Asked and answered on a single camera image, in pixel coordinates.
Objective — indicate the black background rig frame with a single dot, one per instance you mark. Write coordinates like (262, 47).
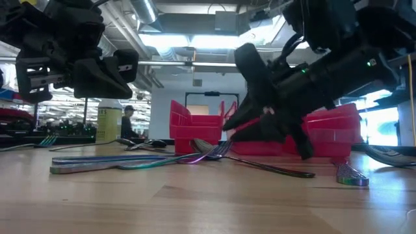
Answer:
(86, 112)

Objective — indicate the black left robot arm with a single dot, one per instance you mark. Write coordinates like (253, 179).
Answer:
(13, 22)

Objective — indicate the spray bottle with black trigger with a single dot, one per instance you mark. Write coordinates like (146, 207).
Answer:
(109, 126)

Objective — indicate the background workbench with equipment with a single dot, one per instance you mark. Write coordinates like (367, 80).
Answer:
(71, 130)

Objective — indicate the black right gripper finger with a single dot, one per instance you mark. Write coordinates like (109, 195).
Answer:
(282, 128)
(247, 113)

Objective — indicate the red plastic storage bin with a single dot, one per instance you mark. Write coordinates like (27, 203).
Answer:
(195, 130)
(256, 148)
(334, 136)

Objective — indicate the large silver ventilation duct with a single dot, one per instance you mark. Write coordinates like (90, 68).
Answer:
(110, 45)

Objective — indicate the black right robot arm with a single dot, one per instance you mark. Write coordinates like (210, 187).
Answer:
(351, 71)

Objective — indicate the iridescent fork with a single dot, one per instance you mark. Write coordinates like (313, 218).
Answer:
(48, 141)
(224, 149)

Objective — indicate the long ceiling light bar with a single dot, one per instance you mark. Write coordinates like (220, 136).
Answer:
(182, 63)

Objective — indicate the bright window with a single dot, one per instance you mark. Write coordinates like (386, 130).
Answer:
(380, 126)

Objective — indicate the red storage rack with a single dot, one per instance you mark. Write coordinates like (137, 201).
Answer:
(13, 113)

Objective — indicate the round silver ceiling duct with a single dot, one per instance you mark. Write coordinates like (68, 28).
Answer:
(146, 9)

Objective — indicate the person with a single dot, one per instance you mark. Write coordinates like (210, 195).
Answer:
(127, 125)

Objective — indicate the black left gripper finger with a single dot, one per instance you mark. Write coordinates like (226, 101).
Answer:
(97, 81)
(26, 70)

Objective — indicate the black doorway frame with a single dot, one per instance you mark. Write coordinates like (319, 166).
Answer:
(211, 94)

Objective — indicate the square wall vent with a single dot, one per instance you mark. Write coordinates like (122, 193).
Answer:
(197, 82)

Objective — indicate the fluorescent ceiling light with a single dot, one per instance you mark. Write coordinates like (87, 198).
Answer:
(195, 41)

